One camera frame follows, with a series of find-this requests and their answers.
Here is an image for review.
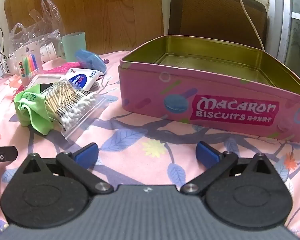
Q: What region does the cotton swab bag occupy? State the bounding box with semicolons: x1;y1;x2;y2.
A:
44;79;107;140

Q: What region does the green mug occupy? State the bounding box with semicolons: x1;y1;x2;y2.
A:
58;32;87;62

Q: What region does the white cable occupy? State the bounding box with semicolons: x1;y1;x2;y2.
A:
229;0;265;50

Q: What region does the white mug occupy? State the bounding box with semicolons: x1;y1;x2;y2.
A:
1;57;18;77

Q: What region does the green cloth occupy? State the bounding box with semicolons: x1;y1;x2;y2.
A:
14;84;55;134

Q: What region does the white window frame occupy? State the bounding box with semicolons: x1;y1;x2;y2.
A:
275;0;300;67

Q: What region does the blue plastic case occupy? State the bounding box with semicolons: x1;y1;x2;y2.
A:
75;49;107;74

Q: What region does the white packet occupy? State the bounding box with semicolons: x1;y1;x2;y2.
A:
25;74;67;90

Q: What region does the paper cups stack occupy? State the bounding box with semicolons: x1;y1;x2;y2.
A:
39;42;58;62

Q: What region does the birthday candle pack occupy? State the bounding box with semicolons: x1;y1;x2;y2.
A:
15;41;43;85

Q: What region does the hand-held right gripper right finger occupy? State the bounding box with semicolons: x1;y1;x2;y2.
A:
180;141;277;195

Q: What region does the brown chair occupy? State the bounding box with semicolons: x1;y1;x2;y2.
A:
168;0;268;50

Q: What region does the pink biscuit tin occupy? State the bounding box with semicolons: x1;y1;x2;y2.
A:
119;35;300;142

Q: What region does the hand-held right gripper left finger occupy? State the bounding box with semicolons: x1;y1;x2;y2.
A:
22;142;114;195

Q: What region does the clear plastic bag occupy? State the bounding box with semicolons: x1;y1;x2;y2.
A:
9;0;63;63

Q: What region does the tissue pack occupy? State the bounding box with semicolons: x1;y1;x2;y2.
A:
65;68;102;90

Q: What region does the wooden headboard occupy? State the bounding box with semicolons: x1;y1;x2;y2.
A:
4;0;164;55

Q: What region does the pink floral bed sheet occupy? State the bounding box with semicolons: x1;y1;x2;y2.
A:
0;50;300;240

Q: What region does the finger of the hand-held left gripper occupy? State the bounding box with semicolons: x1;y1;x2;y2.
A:
0;146;18;174

